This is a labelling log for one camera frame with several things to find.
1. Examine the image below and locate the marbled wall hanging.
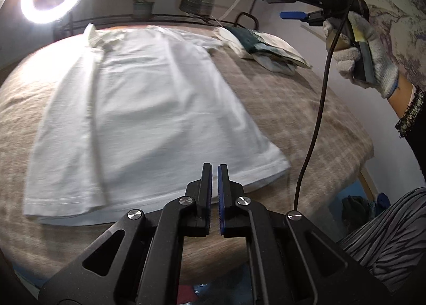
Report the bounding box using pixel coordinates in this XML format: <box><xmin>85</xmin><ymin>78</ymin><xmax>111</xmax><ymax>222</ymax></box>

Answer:
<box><xmin>301</xmin><ymin>0</ymin><xmax>426</xmax><ymax>93</ymax></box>

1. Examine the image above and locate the white folded cloth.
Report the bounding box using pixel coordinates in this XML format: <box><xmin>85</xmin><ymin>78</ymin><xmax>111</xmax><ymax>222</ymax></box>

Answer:
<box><xmin>213</xmin><ymin>26</ymin><xmax>247</xmax><ymax>57</ymax></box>

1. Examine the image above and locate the wooden bed rail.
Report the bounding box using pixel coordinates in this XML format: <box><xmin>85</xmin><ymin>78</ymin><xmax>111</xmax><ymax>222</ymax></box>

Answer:
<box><xmin>358</xmin><ymin>159</ymin><xmax>378</xmax><ymax>202</ymax></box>

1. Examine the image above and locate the white shirt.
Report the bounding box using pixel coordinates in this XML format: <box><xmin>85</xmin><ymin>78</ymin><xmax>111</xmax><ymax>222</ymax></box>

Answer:
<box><xmin>23</xmin><ymin>24</ymin><xmax>290</xmax><ymax>227</ymax></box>

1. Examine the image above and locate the black cable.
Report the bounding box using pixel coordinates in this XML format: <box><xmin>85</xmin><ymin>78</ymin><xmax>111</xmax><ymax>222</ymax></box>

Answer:
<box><xmin>293</xmin><ymin>0</ymin><xmax>356</xmax><ymax>212</ymax></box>

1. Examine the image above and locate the beige plaid blanket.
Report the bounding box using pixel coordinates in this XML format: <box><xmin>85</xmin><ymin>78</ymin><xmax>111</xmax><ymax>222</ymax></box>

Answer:
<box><xmin>0</xmin><ymin>24</ymin><xmax>375</xmax><ymax>292</ymax></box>

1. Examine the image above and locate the person's striped grey clothing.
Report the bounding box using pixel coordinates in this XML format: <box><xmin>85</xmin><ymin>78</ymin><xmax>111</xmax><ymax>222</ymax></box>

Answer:
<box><xmin>336</xmin><ymin>187</ymin><xmax>426</xmax><ymax>292</ymax></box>

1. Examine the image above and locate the dark green folded cloth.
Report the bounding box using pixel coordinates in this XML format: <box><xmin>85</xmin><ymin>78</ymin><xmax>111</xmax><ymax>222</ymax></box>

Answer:
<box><xmin>230</xmin><ymin>26</ymin><xmax>267</xmax><ymax>54</ymax></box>

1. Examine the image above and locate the person's right forearm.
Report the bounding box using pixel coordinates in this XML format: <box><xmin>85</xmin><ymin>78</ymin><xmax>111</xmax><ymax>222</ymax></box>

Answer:
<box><xmin>388</xmin><ymin>74</ymin><xmax>426</xmax><ymax>192</ymax></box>

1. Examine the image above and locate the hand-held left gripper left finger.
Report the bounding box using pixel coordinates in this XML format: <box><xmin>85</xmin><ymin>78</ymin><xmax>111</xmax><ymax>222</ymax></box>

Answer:
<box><xmin>38</xmin><ymin>163</ymin><xmax>214</xmax><ymax>305</ymax></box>

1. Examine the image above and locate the potted plant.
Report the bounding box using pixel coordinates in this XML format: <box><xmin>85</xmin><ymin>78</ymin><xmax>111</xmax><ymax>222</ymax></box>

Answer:
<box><xmin>131</xmin><ymin>0</ymin><xmax>155</xmax><ymax>20</ymax></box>

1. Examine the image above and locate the dark teal cloth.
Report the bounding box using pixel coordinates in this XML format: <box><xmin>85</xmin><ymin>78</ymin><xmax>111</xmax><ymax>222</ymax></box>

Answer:
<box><xmin>342</xmin><ymin>195</ymin><xmax>378</xmax><ymax>226</ymax></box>

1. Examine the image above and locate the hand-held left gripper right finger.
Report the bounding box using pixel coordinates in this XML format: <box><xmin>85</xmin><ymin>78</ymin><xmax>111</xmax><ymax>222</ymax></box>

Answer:
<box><xmin>218</xmin><ymin>163</ymin><xmax>391</xmax><ymax>305</ymax></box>

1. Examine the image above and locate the person's right hand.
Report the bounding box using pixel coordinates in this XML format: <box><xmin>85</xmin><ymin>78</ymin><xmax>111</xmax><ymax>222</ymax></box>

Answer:
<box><xmin>322</xmin><ymin>11</ymin><xmax>399</xmax><ymax>99</ymax></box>

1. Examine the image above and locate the black metal bed frame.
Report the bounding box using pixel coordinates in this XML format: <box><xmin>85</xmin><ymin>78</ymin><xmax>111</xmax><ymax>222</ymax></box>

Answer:
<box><xmin>52</xmin><ymin>11</ymin><xmax>260</xmax><ymax>41</ymax></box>

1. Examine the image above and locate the blue cloth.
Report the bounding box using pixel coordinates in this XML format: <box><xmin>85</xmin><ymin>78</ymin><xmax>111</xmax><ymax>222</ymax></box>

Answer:
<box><xmin>376</xmin><ymin>193</ymin><xmax>390</xmax><ymax>216</ymax></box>

